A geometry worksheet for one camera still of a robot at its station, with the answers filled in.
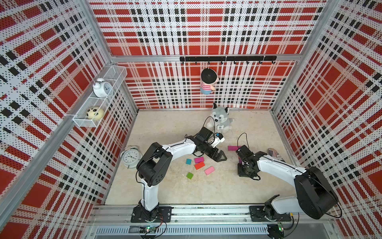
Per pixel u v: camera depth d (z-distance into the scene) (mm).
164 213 739
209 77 924
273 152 930
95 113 637
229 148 985
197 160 923
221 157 784
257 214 727
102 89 698
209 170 887
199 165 911
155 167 493
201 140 733
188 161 932
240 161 791
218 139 816
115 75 899
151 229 690
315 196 425
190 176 876
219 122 942
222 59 877
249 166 653
